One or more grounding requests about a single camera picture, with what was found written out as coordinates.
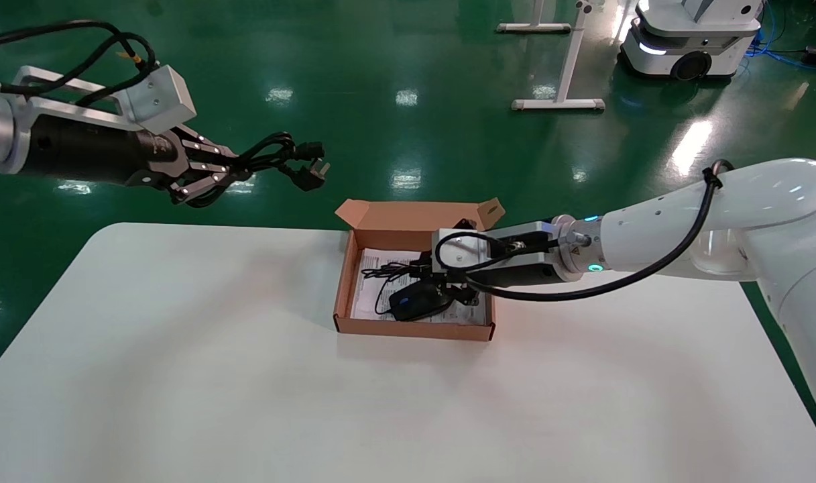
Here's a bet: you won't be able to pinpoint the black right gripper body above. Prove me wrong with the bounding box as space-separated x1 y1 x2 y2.
473 263 558 290

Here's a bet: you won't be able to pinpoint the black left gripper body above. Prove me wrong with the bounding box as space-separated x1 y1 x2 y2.
17 113 184 192

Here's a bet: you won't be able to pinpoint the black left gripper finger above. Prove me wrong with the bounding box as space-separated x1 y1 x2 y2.
168 172 232 203
178 131 238 172

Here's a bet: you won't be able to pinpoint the black wired computer mouse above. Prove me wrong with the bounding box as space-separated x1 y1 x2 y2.
362 258 457 322

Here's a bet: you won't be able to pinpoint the black power cable with plug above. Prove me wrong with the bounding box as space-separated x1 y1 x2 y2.
182 131 332 209

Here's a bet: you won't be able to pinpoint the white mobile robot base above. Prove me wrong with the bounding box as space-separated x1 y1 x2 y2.
619 0 764 83

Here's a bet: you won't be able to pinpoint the brown cardboard box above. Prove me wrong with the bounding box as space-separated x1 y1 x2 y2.
333 198 506 343

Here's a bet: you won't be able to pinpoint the white printed instruction sheet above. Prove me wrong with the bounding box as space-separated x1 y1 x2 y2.
351 248 487 327

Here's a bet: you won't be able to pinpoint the white metal table leg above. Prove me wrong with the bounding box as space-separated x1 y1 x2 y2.
510 0 605 112
496 0 572 34

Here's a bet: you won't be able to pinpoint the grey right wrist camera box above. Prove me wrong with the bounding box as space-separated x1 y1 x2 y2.
432 228 491 275

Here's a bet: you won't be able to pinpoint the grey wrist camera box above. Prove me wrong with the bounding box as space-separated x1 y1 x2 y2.
116 64 198 136
432 228 491 275

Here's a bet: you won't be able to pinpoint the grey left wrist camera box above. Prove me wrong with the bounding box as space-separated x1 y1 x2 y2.
116 64 198 136

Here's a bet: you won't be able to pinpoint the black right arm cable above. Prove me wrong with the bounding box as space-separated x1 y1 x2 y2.
434 159 735 302

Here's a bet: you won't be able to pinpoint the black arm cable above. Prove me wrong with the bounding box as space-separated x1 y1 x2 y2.
0 19 158 109
434 159 735 302

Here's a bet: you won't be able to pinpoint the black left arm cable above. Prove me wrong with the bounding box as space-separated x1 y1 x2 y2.
0 19 158 109

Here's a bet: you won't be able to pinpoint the blue floor cables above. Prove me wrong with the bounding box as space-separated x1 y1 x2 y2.
743 0 816 71

